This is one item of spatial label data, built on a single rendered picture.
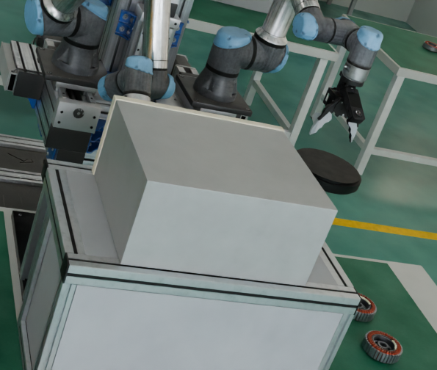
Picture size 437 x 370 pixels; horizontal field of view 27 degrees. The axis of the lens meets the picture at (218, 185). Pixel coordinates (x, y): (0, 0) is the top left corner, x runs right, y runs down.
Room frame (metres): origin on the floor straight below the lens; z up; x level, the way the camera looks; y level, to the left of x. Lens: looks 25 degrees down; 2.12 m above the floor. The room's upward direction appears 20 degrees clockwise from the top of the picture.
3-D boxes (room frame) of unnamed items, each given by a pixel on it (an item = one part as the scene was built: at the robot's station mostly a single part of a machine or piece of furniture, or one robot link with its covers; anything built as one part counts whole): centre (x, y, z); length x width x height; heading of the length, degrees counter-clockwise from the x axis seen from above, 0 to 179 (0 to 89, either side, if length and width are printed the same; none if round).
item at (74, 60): (2.78, 0.57, 1.09); 0.15 x 0.15 x 0.10
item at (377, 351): (2.24, -0.59, 0.77); 0.11 x 0.11 x 0.04
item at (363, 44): (2.66, -0.26, 1.45); 0.09 x 0.08 x 0.11; 34
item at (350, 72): (2.65, -0.26, 1.37); 0.08 x 0.08 x 0.05
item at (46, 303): (1.68, 0.27, 0.91); 0.28 x 0.03 x 0.32; 24
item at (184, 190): (1.88, 0.02, 1.22); 0.44 x 0.39 x 0.20; 114
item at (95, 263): (1.88, 0.01, 1.09); 0.68 x 0.44 x 0.05; 114
